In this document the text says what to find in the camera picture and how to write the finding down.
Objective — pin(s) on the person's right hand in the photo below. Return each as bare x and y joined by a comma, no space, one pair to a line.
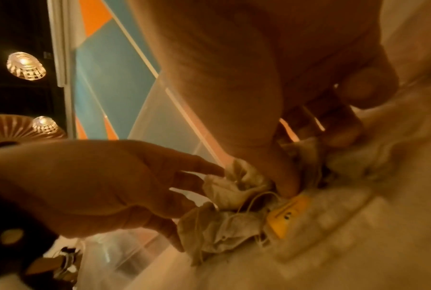
237,70

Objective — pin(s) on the person's left hand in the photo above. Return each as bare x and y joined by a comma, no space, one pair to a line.
86,184

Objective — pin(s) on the clear plastic bag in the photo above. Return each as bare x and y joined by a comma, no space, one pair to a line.
154,119

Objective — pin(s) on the pile of paper tea bags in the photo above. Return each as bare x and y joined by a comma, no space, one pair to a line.
230,187

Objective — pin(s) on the orange pleated ceiling lamp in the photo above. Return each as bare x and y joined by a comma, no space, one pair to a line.
7,127

